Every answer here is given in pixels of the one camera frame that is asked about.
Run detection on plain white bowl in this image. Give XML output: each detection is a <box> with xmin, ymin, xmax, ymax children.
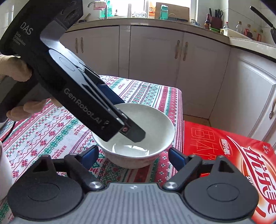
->
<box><xmin>92</xmin><ymin>103</ymin><xmax>175</xmax><ymax>169</ymax></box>

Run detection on plain white deep plate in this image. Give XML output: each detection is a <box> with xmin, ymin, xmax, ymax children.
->
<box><xmin>0</xmin><ymin>142</ymin><xmax>12</xmax><ymax>201</ymax></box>

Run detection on white kitchen cabinets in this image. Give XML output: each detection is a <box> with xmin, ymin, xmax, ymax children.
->
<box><xmin>60</xmin><ymin>25</ymin><xmax>275</xmax><ymax>142</ymax></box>

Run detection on gloved left hand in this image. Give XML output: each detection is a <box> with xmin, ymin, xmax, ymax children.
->
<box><xmin>1</xmin><ymin>55</ymin><xmax>50</xmax><ymax>125</ymax></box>

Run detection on patterned red green tablecloth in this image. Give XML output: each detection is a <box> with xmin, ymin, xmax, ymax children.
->
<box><xmin>1</xmin><ymin>75</ymin><xmax>183</xmax><ymax>184</ymax></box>

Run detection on red cardboard box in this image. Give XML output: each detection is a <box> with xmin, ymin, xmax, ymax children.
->
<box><xmin>183</xmin><ymin>121</ymin><xmax>276</xmax><ymax>223</ymax></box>

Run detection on teal lidded jar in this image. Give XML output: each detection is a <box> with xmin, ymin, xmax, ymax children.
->
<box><xmin>160</xmin><ymin>4</ymin><xmax>168</xmax><ymax>20</ymax></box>

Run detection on dark sauce bottle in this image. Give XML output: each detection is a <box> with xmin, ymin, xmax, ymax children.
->
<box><xmin>204</xmin><ymin>14</ymin><xmax>211</xmax><ymax>30</ymax></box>

